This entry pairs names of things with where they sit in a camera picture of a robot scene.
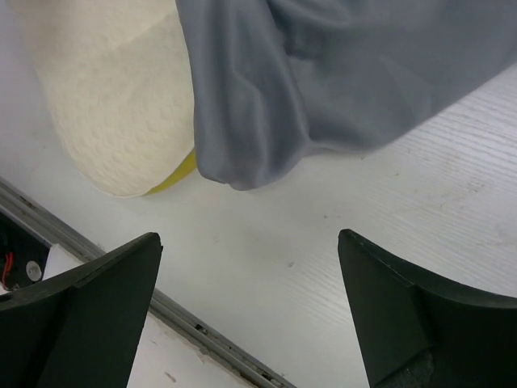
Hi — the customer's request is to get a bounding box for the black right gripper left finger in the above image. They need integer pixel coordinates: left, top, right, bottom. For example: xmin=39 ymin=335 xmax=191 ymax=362
xmin=1 ymin=233 xmax=162 ymax=387

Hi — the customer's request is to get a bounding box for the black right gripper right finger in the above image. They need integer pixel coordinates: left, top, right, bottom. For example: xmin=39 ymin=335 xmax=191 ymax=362
xmin=338 ymin=230 xmax=516 ymax=387

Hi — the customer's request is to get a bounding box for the cream and yellow pillow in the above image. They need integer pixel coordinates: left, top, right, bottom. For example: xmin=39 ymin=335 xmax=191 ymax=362
xmin=10 ymin=0 xmax=196 ymax=197

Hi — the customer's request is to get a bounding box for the grey fabric pillowcase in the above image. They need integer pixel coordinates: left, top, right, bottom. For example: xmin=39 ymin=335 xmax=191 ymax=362
xmin=177 ymin=1 xmax=516 ymax=191

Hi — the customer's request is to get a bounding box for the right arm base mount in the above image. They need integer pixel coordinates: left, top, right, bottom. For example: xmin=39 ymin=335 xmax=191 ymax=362
xmin=1 ymin=213 xmax=49 ymax=292

